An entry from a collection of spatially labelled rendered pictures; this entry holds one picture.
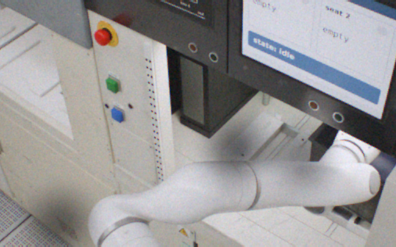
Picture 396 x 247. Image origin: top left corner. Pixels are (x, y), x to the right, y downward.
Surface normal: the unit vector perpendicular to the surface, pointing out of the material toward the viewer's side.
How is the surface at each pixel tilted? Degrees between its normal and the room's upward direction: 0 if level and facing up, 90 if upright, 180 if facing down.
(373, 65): 90
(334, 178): 41
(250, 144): 0
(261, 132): 0
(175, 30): 90
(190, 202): 61
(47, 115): 0
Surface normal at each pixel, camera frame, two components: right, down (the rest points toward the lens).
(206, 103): -0.62, 0.57
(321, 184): -0.11, -0.04
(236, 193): 0.65, 0.13
